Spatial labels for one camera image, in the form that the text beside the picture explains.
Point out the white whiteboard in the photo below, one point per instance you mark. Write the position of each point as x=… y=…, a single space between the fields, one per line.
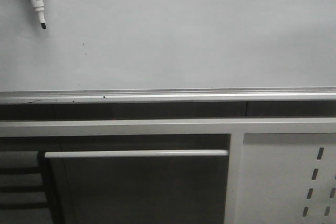
x=167 y=44

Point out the aluminium whiteboard marker tray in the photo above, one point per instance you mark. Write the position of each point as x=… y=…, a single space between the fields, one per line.
x=169 y=95

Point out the dark slatted chair back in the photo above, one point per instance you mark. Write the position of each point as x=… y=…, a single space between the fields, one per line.
x=23 y=191

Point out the dark panel with white top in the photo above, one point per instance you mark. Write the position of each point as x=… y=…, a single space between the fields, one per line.
x=157 y=186

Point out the white perforated metal panel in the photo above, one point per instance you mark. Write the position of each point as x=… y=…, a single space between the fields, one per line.
x=287 y=178

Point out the white metal frame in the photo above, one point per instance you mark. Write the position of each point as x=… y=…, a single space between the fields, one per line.
x=237 y=128

